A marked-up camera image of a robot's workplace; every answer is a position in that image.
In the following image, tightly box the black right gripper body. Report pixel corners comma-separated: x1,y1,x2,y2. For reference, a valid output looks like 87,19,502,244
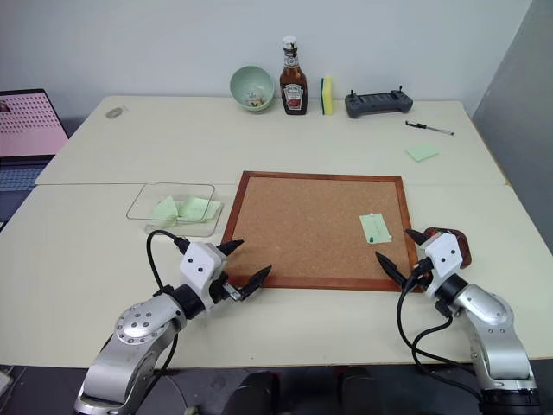
403,257,434,291

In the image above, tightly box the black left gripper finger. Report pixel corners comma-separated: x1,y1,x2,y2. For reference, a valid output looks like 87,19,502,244
215,238,245,258
238,264,273,301

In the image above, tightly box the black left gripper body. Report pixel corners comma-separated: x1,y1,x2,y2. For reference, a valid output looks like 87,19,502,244
209,252,243,304

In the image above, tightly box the green handwritten sticky note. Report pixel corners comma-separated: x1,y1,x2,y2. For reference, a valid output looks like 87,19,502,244
359,213,393,244

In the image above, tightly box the flat green sticky note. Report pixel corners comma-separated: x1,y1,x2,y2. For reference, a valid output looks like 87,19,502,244
178,196,222,222

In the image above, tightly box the wood-framed cork board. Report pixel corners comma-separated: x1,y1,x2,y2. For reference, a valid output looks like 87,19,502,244
219,170,427,294

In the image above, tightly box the folded green sticky note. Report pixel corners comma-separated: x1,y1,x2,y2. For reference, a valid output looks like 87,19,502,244
152,195,181,220

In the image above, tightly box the green sticky note pad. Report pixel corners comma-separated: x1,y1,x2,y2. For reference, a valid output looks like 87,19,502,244
405,143,441,163

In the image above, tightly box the reddish brown small dish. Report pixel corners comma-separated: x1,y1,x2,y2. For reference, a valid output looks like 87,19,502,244
423,226,473,271

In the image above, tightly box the clear glass tray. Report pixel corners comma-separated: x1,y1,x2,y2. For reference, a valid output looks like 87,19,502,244
125,181,225,238

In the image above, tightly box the dark rounded shape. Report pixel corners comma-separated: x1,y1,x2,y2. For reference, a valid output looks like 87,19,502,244
232,371,280,415
336,367,390,415

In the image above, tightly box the black ballpoint pen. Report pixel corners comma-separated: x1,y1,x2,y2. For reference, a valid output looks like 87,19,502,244
404,119,455,137

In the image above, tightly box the grey handheld remote controller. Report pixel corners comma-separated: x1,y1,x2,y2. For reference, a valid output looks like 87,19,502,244
344,85,414,119

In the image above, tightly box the yellow green sponge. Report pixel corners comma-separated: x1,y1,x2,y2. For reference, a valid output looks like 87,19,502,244
320,76,336,117

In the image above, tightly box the pale green bowl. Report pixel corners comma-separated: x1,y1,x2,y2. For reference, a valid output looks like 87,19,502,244
229,65,275,114

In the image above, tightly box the Heinz ketchup bottle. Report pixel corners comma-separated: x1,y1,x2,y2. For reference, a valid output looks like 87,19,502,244
279,35,308,117

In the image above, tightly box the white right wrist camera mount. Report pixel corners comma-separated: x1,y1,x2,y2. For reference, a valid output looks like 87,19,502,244
416,233,464,300

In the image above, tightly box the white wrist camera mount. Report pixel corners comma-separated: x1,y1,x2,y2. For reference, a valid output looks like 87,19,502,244
178,241,228,310
416,233,464,300

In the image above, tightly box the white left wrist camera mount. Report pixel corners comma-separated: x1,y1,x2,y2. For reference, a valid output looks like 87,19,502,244
178,241,228,310

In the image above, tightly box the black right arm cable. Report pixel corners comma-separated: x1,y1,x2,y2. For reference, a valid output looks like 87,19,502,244
396,258,489,393

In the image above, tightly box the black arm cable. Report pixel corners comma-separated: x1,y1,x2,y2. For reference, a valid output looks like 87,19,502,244
145,230,191,375
396,258,489,393

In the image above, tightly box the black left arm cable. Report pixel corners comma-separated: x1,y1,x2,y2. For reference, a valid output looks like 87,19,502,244
145,230,191,375

